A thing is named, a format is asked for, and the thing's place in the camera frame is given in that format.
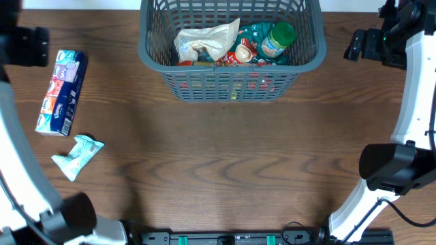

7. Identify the blue Kleenex tissue pack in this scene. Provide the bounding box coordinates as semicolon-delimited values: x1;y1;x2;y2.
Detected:
35;50;88;137

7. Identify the green lid jar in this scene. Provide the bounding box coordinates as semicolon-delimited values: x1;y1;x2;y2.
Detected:
260;22;296;58

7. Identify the green coffee sachet bag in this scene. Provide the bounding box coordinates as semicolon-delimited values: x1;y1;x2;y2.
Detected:
218;22;289;65

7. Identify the red spaghetti pack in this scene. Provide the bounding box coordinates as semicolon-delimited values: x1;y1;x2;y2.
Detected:
170;60;270;97

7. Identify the mint green small packet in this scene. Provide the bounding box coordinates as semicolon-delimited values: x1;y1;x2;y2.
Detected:
52;135;104;182

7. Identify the beige paper pouch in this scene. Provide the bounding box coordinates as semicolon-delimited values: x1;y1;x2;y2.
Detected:
174;18;240;62

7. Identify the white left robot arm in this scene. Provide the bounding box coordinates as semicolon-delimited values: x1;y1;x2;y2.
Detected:
1;0;128;244

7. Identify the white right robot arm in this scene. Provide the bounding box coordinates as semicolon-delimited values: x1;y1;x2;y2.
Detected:
311;0;435;244

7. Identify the grey plastic mesh basket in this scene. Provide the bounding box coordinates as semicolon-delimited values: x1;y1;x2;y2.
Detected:
138;0;326;102

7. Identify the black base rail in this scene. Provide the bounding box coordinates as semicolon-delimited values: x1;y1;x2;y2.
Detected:
136;228;395;245

